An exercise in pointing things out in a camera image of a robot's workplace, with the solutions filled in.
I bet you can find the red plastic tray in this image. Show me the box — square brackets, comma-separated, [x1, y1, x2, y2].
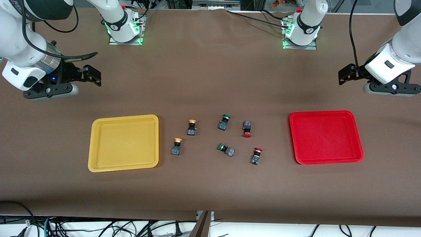
[289, 110, 365, 165]

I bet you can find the yellow plastic tray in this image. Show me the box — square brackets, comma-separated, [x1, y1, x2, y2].
[87, 114, 160, 173]

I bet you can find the brown table cover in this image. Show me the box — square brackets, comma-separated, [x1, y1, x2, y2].
[0, 7, 421, 227]

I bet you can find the dark wooden beam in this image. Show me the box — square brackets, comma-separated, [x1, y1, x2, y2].
[190, 211, 211, 237]

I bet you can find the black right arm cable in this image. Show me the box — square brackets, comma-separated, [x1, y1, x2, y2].
[20, 0, 99, 64]

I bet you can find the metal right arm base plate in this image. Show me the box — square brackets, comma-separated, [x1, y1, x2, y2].
[109, 15, 146, 46]

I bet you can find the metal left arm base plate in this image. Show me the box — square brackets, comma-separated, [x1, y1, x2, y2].
[282, 18, 318, 50]

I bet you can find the black cable on table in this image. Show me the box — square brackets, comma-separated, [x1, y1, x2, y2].
[225, 9, 290, 26]

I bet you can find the green push button switch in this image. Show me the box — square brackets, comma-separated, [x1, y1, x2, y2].
[217, 143, 235, 158]
[218, 114, 231, 131]

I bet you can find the green cable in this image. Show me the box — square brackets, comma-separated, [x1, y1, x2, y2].
[43, 216, 53, 237]

